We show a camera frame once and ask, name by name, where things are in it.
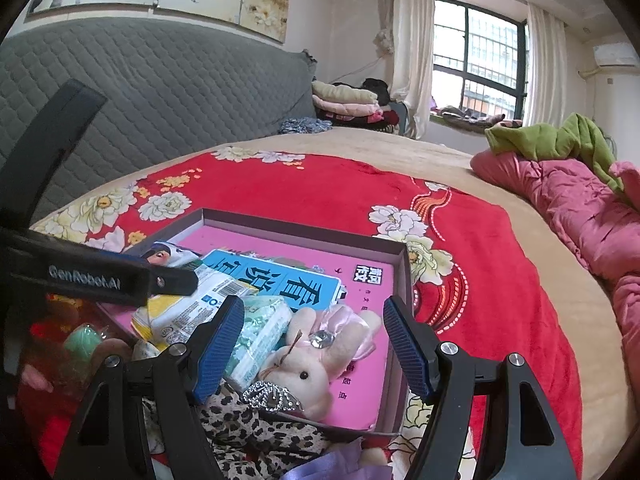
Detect purple ribbon plush bunny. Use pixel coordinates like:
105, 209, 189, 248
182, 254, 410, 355
285, 435, 393, 480

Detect grey chair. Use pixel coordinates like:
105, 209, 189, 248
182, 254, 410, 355
387, 101, 418, 138

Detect grey quilted headboard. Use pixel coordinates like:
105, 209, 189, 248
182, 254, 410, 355
0, 17, 318, 241

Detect leopard print scrunchie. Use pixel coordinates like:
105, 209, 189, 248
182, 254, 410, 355
142, 387, 341, 480

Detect pink ribbon plush bunny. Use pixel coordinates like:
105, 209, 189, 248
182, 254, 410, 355
257, 305, 383, 421

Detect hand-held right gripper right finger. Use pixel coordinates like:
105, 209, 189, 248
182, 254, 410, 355
382, 296, 576, 480

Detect teal tissue pack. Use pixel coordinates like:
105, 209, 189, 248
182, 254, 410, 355
222, 295, 293, 393

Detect white curtain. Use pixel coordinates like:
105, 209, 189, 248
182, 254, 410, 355
390, 0, 437, 108
520, 2, 568, 131

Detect black framed window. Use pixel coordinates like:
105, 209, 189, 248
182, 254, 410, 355
432, 0, 531, 123

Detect silver rhinestone bow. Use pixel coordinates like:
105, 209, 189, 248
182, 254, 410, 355
242, 380, 301, 413

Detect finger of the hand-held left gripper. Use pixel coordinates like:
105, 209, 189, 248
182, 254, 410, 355
147, 267, 199, 297
0, 79, 109, 233

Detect shallow cardboard box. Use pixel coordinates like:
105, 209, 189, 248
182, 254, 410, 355
95, 207, 413, 436

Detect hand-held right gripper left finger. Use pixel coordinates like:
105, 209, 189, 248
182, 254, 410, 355
52, 294, 246, 480

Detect white air conditioner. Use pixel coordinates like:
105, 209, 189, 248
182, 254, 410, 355
592, 42, 640, 68

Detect blue patterned cloth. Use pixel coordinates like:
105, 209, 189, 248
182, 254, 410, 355
277, 116, 333, 135

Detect yellow wipes packet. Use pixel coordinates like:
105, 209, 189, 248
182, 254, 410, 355
131, 262, 261, 353

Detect windowsill cushions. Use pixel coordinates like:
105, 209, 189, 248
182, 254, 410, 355
430, 105, 523, 133

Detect green egg sponge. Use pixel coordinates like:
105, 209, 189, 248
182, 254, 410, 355
62, 325, 103, 361

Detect red floral blanket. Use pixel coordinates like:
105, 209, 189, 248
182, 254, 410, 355
27, 152, 586, 480

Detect white blue cartoon packet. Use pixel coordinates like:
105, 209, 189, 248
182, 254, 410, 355
122, 241, 201, 271

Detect green garment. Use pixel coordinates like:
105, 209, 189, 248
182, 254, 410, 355
484, 112, 626, 193

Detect pink quilt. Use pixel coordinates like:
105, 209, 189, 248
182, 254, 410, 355
470, 150, 640, 396

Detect stack of folded clothes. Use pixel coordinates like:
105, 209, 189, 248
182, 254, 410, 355
311, 77, 401, 128

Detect peach makeup sponge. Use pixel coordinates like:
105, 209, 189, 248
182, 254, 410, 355
92, 337, 133, 376

